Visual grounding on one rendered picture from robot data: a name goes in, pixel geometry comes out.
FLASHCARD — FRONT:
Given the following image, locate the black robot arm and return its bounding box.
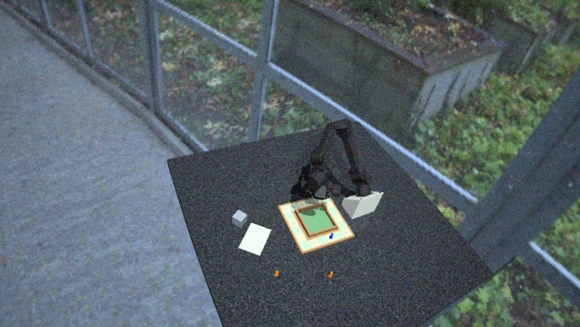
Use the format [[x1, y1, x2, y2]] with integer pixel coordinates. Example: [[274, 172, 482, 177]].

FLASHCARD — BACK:
[[308, 119, 374, 200]]

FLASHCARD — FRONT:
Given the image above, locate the cream ring of squares with arrows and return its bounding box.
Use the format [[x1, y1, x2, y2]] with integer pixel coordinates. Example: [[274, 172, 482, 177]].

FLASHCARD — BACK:
[[280, 198, 352, 252]]

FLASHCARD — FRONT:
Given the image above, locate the white rectangular sheet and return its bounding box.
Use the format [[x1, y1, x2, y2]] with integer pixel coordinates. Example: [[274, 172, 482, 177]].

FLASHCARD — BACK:
[[239, 223, 271, 255]]

